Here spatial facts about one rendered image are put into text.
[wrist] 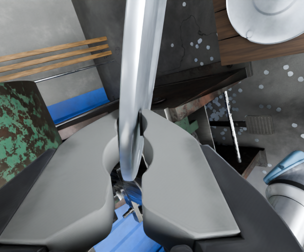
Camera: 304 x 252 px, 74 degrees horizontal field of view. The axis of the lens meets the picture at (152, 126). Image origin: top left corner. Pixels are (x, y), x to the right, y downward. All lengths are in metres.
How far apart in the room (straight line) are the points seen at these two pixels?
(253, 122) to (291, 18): 0.51
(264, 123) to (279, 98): 0.18
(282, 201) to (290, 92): 0.74
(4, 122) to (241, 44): 0.72
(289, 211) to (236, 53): 0.54
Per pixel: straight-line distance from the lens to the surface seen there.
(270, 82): 1.19
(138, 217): 1.02
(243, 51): 0.82
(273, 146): 1.32
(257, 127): 1.11
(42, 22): 2.13
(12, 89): 0.48
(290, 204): 0.53
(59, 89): 2.01
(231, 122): 1.12
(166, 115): 0.69
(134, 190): 0.80
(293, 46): 0.78
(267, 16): 0.78
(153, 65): 0.29
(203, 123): 1.04
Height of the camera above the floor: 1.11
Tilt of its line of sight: 38 degrees down
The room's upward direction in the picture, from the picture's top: 121 degrees counter-clockwise
